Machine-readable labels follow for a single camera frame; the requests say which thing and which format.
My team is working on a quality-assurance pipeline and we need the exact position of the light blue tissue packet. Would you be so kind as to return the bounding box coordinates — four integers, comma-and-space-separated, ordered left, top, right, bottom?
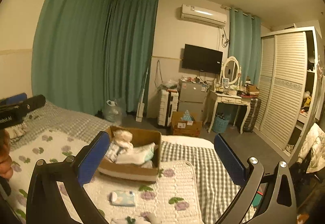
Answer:
108, 190, 136, 207

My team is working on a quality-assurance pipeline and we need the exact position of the cream soft cloth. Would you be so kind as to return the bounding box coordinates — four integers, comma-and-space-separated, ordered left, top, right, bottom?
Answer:
114, 129, 133, 149

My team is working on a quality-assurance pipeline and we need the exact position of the green white chenille toy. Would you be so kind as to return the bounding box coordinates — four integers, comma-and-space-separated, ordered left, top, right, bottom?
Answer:
111, 212, 162, 224

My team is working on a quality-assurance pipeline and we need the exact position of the white cotton towel pack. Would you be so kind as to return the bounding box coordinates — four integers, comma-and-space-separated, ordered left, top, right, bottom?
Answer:
115, 143, 156, 165

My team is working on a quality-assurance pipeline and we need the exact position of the person's left hand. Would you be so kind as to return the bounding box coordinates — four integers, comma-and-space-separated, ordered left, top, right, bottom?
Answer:
0, 129, 13, 180

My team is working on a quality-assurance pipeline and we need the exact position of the grey checkered bed sheet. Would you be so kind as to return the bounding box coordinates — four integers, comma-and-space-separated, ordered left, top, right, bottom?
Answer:
11, 103, 240, 223

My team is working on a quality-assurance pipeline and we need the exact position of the brown cardboard box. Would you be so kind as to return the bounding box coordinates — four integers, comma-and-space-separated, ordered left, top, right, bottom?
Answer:
98, 126, 161, 182

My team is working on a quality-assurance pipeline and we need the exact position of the white jacket on chair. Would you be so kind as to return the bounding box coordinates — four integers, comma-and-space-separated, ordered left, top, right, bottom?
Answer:
297, 123, 325, 173

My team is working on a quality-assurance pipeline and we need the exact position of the teal window curtain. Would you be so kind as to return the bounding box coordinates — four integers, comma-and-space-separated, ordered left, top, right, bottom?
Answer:
31, 0, 159, 115

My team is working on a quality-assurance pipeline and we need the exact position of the clear water jug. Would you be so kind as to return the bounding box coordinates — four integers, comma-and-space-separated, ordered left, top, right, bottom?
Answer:
103, 100, 122, 126

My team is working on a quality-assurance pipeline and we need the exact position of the white blue tissue pack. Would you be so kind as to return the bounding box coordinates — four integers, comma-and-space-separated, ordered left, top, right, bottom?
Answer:
105, 142, 124, 163

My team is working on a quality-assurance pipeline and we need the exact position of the dark striped suitcase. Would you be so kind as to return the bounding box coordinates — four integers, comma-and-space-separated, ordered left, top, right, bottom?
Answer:
243, 98, 262, 132

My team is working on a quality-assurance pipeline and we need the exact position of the blue laundry basket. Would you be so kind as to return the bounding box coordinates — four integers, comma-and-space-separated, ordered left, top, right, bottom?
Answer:
212, 112, 231, 133

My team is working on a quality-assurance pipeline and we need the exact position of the white floral quilted blanket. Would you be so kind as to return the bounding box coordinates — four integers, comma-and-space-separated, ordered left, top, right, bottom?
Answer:
7, 130, 203, 223

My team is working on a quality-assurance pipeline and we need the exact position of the white flat mop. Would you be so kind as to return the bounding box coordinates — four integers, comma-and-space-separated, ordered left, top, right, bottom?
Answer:
135, 65, 150, 123

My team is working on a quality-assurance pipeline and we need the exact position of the cardboard box on floor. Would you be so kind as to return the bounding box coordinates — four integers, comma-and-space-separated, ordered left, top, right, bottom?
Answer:
171, 112, 203, 138

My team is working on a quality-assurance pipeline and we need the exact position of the white dressing table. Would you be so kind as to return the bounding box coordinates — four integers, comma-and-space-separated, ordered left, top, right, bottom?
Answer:
203, 90, 252, 134

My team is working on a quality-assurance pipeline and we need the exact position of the white louvered wardrobe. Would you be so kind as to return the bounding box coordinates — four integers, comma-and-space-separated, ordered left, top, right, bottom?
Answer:
254, 26, 324, 164

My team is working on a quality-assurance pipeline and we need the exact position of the white black suitcase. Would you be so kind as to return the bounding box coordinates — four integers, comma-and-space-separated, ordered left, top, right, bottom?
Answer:
158, 89, 179, 127

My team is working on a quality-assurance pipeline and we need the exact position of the silver mini fridge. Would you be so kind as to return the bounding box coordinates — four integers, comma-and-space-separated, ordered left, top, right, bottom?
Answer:
178, 81, 207, 121

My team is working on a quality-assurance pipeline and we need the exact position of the white oval vanity mirror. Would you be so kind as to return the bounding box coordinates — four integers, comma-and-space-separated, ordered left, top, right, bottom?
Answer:
221, 56, 241, 86

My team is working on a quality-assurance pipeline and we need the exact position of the teal curtain beside wardrobe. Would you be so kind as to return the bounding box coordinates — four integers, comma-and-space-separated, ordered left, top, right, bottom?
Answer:
229, 8, 262, 84

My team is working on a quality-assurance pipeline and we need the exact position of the black wall television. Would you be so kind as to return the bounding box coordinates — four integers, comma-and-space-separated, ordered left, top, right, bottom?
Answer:
182, 44, 223, 74

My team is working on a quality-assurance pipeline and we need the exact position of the white wall air conditioner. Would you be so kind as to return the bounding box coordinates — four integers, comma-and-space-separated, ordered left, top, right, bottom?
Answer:
181, 4, 227, 27

